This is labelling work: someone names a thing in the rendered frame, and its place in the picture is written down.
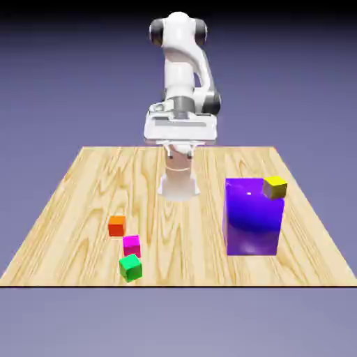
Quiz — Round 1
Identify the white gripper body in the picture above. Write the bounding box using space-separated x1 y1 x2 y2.
143 110 219 146

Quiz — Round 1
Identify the small magenta cube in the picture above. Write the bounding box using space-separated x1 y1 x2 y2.
122 234 142 258

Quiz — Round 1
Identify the small yellow cube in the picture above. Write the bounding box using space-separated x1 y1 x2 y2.
262 175 289 201

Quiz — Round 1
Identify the large purple box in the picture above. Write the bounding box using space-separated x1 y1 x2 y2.
222 177 286 257

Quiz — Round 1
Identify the small green cube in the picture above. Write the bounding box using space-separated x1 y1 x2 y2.
119 253 144 283

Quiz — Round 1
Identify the small orange cube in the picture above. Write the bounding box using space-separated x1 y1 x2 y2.
107 215 127 238

